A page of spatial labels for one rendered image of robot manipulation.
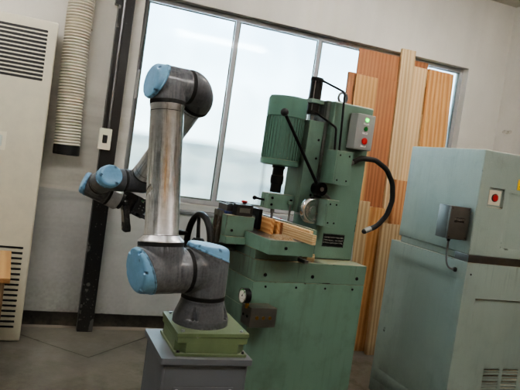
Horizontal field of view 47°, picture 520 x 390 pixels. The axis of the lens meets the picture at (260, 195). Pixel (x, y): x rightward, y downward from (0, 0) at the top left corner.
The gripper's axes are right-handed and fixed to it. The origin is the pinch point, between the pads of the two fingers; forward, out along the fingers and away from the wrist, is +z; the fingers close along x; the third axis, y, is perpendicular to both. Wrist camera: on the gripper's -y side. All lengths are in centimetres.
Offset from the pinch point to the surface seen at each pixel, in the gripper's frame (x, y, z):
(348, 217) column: -19, 42, 75
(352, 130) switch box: -23, 77, 54
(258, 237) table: -29.2, 13.3, 31.0
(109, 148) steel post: 120, 29, -8
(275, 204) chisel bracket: -12, 31, 41
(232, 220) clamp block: -17.0, 15.4, 22.9
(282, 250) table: -40, 13, 38
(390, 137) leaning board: 98, 130, 161
